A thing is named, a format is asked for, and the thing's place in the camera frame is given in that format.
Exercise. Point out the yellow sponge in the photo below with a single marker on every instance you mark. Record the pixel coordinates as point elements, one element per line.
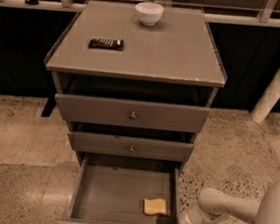
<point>156,206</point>

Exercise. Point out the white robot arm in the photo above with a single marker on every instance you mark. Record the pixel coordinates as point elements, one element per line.
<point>213,206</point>

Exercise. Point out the grey bottom drawer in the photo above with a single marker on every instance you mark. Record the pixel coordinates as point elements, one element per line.
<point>111,190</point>

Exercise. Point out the grey drawer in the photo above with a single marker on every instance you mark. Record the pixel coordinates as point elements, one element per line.
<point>116,112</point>
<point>111,190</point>
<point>118,145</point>

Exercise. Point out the brass top drawer knob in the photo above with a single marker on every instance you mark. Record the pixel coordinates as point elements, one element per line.
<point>133,115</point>

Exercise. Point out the grey middle drawer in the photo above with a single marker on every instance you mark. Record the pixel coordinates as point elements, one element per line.
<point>118,145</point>

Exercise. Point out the grey drawer cabinet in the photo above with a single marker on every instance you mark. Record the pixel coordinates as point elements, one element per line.
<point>173,62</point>

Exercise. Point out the grey top drawer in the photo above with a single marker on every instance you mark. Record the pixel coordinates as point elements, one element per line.
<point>116,112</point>

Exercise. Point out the dark snack bar packet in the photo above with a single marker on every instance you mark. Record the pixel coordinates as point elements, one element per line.
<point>106,43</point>

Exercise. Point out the white ceramic bowl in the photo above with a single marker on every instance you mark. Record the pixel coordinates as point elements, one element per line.
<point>149,13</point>

